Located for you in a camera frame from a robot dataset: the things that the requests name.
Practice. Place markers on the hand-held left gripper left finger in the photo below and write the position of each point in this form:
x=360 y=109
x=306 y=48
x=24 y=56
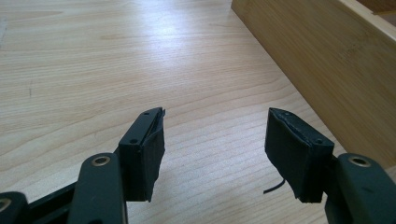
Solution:
x=141 y=158

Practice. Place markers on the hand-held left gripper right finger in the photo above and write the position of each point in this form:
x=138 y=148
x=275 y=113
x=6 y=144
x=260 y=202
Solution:
x=295 y=155

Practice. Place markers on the bamboo wooden box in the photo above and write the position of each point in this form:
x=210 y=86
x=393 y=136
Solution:
x=339 y=65

